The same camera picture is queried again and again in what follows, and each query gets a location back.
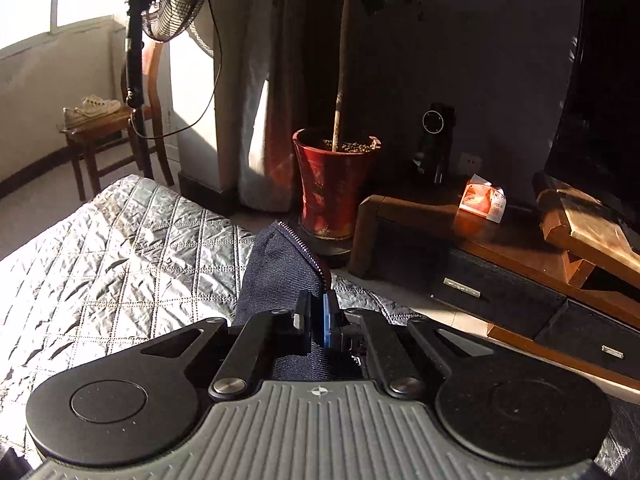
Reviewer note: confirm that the wooden TV riser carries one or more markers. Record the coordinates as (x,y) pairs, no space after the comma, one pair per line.
(585,225)

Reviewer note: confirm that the black cabinet drawer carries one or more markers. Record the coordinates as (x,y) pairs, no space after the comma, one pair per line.
(600,330)
(510,290)

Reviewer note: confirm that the black standing fan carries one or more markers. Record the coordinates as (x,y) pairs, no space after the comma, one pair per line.
(175,10)

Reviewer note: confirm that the wooden TV cabinet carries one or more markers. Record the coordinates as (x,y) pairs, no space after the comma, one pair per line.
(425,210)

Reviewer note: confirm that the dark pot saucer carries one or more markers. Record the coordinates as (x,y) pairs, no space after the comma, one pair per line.
(331,248)

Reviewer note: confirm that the white wall socket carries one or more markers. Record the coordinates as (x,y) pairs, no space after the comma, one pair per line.
(470,162)

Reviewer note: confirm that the green potted tree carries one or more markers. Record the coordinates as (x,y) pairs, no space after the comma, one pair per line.
(340,85)

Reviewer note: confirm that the wooden chair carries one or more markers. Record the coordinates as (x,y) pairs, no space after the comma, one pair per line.
(100,122)

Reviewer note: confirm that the beige curtain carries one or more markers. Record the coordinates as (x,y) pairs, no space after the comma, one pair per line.
(260,110)

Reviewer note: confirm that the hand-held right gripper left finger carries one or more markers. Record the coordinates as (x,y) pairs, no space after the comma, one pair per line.
(301,321)

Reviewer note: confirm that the silver quilted blanket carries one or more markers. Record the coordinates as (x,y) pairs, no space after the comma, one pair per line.
(115,250)

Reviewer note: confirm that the orange and white tissue pack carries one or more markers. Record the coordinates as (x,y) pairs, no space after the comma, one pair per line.
(480,200)

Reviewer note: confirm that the white sneaker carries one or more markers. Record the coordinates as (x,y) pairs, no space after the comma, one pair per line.
(90,109)

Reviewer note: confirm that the black speaker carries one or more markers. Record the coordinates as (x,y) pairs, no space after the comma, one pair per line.
(435,160)

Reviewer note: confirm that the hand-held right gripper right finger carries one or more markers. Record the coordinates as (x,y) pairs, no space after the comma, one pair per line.
(330,321)

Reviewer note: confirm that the red plant pot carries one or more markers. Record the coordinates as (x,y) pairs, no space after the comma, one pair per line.
(335,185)

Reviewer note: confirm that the black television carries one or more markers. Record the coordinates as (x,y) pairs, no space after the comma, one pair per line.
(600,85)

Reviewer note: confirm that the black tripod pole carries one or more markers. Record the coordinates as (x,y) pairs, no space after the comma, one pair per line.
(135,70)

